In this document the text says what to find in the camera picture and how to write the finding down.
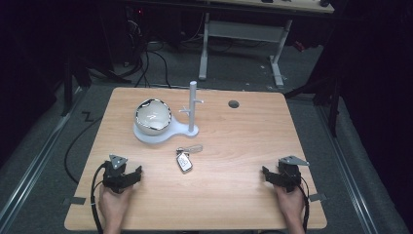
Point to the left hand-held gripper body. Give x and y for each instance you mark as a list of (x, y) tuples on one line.
[(114, 177)]

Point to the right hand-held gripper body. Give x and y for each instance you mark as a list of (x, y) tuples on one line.
[(289, 177)]

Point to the person's left hand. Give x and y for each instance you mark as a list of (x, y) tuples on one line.
[(113, 204)]

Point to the person's right hand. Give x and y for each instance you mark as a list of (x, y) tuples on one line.
[(292, 204)]

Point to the grey tape strip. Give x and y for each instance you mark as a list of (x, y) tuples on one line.
[(75, 200), (317, 197)]

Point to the silver car key fob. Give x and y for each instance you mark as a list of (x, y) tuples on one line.
[(184, 162)]

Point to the silver white bowl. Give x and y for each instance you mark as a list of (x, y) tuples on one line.
[(152, 118)]

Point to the round dark table grommet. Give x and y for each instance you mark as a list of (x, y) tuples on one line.
[(233, 104)]

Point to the white stand with pegs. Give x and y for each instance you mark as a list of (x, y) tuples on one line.
[(191, 110)]

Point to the black metal stand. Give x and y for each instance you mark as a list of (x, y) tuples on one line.
[(326, 97), (67, 87)]

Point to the desk with white legs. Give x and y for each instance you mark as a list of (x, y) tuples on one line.
[(243, 31)]

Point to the metal floor rail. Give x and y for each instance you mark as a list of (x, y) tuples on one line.
[(35, 156), (347, 169)]

